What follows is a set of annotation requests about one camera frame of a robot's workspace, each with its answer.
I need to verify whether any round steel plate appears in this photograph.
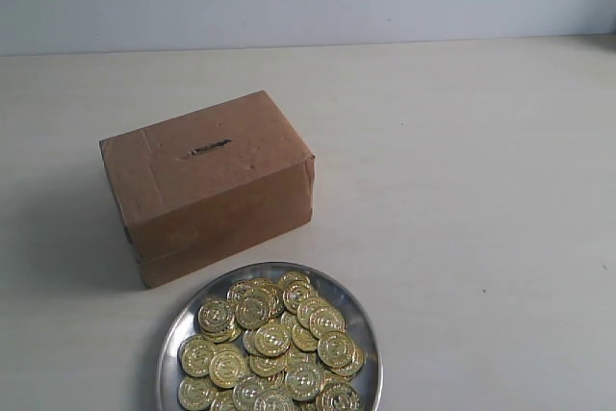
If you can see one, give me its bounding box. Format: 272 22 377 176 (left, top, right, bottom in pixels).
155 262 384 410

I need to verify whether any brown cardboard box with slot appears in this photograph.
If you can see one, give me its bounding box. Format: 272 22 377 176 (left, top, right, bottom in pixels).
99 90 315 288

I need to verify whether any gold coin plate top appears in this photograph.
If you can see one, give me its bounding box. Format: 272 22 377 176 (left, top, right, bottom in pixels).
283 280 318 314

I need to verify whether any gold coin plate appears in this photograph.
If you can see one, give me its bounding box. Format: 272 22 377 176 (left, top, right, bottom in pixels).
254 322 292 357
283 280 318 314
317 331 355 368
209 350 247 389

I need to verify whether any gold coin plate centre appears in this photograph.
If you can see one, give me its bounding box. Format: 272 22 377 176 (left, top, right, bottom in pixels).
254 322 292 357

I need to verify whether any gold coin plate right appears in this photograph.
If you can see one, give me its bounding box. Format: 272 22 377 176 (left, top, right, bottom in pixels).
317 331 355 368

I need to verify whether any gold coin plate left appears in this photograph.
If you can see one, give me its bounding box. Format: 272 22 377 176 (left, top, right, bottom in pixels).
209 350 247 389

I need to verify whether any gold coin bottom left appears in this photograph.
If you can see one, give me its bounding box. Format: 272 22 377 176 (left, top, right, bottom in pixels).
177 375 218 411

